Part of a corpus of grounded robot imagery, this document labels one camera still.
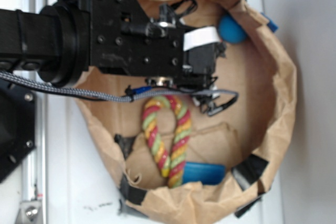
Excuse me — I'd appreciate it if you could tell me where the white ribbon cable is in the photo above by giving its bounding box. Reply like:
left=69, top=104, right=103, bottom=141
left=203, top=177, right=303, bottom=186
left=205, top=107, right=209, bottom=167
left=182, top=26, right=221, bottom=52

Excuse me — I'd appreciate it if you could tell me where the brown paper bag bin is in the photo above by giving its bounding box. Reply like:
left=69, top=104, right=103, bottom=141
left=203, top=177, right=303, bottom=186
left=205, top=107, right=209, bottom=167
left=77, top=0, right=297, bottom=223

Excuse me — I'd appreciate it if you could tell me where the blue rectangular block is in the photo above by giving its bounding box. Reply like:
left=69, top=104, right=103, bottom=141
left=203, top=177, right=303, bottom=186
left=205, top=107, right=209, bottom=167
left=183, top=162, right=226, bottom=185

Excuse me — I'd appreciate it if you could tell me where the metal corner bracket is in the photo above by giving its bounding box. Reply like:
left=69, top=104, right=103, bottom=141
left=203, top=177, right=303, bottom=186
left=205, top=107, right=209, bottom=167
left=14, top=200, right=43, bottom=224

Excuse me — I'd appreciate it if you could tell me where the multicolour twisted rope toy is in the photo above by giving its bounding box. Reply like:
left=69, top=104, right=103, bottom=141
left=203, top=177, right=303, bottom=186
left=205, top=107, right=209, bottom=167
left=142, top=95, right=192, bottom=188

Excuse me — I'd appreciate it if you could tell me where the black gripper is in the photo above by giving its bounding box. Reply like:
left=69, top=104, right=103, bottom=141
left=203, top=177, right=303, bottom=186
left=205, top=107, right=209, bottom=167
left=57, top=0, right=225, bottom=88

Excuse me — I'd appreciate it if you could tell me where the blue ball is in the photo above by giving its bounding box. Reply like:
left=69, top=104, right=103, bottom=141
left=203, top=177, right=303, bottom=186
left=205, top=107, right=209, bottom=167
left=218, top=14, right=247, bottom=44

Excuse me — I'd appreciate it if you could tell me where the aluminium extrusion rail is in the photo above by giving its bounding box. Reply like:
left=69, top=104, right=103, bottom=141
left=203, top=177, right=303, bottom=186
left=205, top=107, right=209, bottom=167
left=22, top=0, right=47, bottom=223

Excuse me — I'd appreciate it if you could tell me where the grey braided cable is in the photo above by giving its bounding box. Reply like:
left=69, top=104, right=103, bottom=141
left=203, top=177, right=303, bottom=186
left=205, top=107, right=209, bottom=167
left=0, top=70, right=239, bottom=104

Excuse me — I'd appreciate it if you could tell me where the white plastic tray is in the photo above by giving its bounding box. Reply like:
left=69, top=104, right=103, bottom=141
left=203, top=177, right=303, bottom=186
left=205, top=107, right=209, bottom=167
left=44, top=0, right=285, bottom=223

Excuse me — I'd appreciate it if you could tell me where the blue cloth under bag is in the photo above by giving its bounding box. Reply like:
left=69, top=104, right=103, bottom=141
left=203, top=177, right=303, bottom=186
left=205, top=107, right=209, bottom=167
left=261, top=12, right=279, bottom=33

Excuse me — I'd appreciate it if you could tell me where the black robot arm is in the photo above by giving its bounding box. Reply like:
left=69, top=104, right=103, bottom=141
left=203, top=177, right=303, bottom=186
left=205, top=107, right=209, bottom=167
left=1, top=0, right=225, bottom=88

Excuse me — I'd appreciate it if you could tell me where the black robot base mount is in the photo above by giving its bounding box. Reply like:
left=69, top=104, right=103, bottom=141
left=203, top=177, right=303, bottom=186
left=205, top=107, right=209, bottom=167
left=1, top=80, right=36, bottom=182

